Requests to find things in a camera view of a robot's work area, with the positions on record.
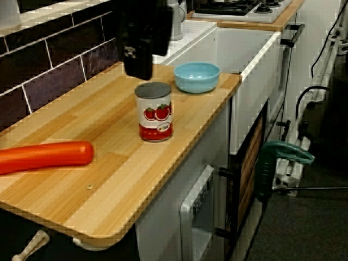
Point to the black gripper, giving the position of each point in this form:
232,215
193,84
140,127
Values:
136,19

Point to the light blue bowl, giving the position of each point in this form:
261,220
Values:
195,84

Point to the toy tomato can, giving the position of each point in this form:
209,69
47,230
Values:
155,119

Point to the orange toy sausage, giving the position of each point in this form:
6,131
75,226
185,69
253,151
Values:
46,157

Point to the grey toy faucet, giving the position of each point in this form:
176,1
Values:
178,30

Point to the white toy sink basin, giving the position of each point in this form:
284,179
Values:
244,49

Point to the dark tile backsplash panel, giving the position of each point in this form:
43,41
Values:
54,79

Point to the cream shelf ledge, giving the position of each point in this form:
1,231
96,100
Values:
54,13

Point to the grey toy stove top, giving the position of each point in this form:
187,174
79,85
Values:
272,15

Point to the wood slat cabinet panel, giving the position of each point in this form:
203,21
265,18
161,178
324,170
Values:
250,168

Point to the white toy kitchen cabinet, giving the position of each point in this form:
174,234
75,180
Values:
160,206

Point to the green clamp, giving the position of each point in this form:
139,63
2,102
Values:
265,174

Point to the grey toy dishwasher door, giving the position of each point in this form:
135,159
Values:
187,217

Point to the dark grey box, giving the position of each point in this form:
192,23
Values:
337,108

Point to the white metal camera stand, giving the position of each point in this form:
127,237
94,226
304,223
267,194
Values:
288,166

